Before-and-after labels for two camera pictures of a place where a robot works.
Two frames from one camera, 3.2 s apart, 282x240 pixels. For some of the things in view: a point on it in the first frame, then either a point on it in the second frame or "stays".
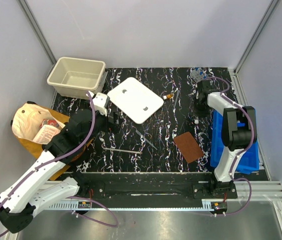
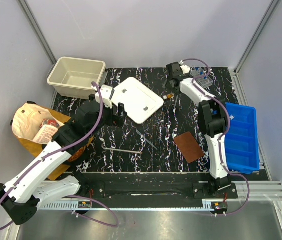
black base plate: x=156 y=186 stays
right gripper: x=202 y=113 → x=166 y=84
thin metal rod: x=123 y=150 stays
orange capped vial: x=167 y=96 stays
